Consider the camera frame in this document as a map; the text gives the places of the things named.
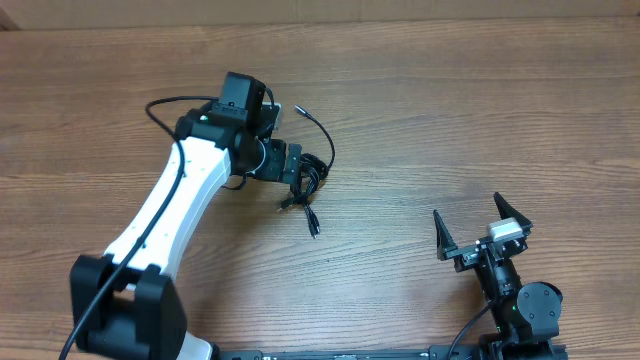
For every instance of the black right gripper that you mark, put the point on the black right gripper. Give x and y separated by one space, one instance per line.
466 255

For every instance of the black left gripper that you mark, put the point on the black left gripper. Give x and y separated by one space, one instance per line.
273 168

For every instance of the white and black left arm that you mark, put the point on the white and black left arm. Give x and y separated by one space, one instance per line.
125 303

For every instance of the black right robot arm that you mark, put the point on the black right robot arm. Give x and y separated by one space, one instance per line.
519 320

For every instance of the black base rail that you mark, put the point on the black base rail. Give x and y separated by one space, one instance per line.
435 352

